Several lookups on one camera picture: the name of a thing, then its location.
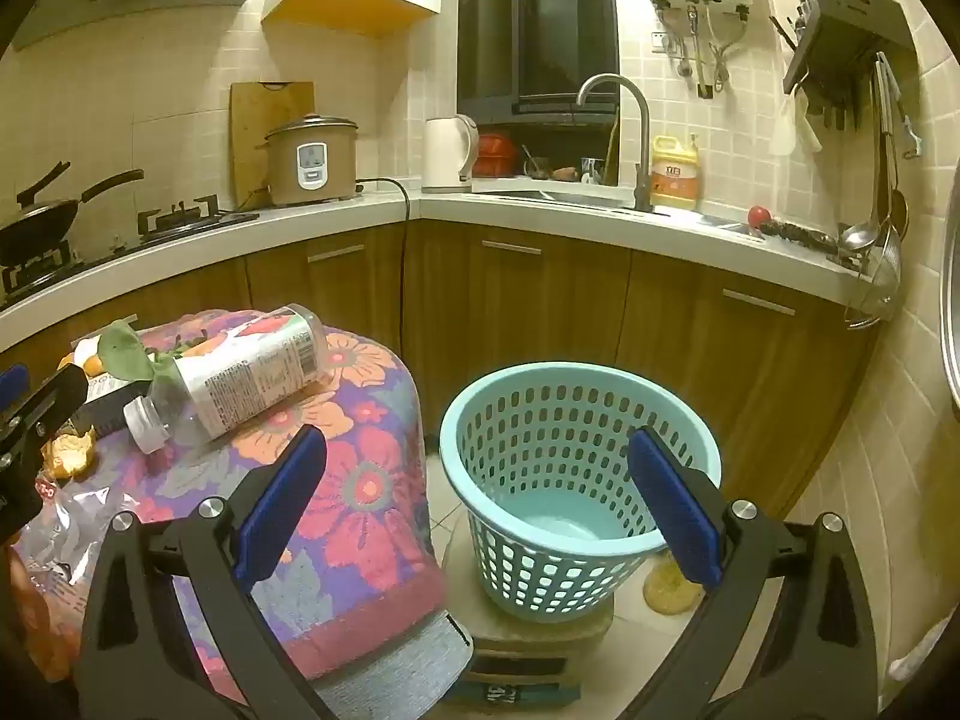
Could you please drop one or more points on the large orange peel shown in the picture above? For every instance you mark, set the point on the large orange peel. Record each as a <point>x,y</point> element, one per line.
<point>67,456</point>

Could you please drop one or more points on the light blue plastic basket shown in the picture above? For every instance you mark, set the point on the light blue plastic basket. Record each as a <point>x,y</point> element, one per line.
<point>525,570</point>

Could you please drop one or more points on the water heater pipes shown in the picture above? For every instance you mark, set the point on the water heater pipes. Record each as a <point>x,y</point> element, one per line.
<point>701,52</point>

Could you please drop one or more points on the grey ribbed cloth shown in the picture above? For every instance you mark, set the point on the grey ribbed cloth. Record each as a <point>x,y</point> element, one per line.
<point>405,660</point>

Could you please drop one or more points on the steel sink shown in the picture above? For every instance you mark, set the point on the steel sink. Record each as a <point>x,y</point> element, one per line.
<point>570,195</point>

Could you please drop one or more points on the black wok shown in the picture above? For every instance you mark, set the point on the black wok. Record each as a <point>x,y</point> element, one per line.
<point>37,221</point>

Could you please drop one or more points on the white electric kettle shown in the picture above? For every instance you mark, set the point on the white electric kettle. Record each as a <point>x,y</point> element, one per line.
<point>446,154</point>

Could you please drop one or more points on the wooden cutting board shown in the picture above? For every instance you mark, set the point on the wooden cutting board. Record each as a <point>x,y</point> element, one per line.
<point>255,112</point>

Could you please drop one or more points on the dark window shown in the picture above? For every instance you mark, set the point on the dark window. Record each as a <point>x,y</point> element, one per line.
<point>540,22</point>

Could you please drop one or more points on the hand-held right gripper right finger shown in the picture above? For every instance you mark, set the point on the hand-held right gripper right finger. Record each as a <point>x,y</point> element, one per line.
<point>676,517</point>

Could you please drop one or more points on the small orange peel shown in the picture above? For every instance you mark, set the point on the small orange peel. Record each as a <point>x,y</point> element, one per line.
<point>91,364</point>

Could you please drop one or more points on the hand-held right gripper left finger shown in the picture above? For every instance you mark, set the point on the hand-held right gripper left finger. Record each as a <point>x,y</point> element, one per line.
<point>276,514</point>

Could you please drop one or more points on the dark green vegetable leaf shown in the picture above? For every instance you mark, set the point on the dark green vegetable leaf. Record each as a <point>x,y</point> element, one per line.
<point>124,352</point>

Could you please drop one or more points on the cardboard box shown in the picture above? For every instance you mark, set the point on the cardboard box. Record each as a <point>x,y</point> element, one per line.
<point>525,641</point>

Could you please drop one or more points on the red tomato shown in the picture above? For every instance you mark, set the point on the red tomato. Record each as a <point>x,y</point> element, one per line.
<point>760,216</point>

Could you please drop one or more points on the wooden base cabinet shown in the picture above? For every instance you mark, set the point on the wooden base cabinet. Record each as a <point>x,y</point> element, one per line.
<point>525,300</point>

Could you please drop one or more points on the steel faucet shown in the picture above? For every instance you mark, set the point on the steel faucet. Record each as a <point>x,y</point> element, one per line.
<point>641,165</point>

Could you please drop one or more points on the steel ladle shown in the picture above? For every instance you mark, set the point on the steel ladle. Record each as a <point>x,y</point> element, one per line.
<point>859,234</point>

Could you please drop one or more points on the wall socket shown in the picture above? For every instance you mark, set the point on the wall socket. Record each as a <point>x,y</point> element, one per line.
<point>664,43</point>

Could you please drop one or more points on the red pot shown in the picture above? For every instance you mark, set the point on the red pot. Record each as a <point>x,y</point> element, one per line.
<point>495,154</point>

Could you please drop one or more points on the brown rice cooker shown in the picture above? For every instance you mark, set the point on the brown rice cooker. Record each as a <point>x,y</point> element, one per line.
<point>307,165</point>

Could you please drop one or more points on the white hanging cloth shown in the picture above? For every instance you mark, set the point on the white hanging cloth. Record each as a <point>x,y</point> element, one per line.
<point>791,131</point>

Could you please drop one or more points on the yellow dish soap bottle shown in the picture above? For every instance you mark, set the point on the yellow dish soap bottle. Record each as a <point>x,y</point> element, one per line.
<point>675,176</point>

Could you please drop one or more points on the hanging steel tongs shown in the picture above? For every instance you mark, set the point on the hanging steel tongs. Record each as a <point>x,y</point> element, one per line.
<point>904,127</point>

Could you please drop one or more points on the clear plastic bag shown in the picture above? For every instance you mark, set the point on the clear plastic bag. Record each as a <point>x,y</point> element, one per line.
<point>71,532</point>

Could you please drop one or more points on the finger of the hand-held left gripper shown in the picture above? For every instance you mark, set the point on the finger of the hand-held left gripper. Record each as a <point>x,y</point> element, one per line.
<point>56,394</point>
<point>11,384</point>

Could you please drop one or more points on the clear plastic bottle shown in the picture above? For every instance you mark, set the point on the clear plastic bottle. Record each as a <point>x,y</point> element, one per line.
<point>247,382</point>

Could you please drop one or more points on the round yellow pad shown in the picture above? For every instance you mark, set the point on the round yellow pad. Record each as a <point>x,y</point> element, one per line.
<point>667,589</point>

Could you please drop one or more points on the gas stove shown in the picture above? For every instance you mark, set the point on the gas stove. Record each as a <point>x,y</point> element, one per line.
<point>172,221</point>

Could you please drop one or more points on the white plastic bag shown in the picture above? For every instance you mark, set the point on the white plastic bag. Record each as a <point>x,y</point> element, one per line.
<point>919,652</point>

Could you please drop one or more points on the black wall rack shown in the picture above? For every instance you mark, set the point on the black wall rack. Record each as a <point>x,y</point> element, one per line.
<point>855,37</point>

